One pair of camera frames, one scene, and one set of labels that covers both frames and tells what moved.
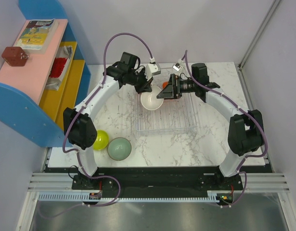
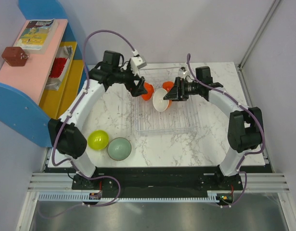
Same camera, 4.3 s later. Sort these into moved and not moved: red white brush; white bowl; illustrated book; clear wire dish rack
Moved: white bowl
Not moved: red white brush; clear wire dish rack; illustrated book
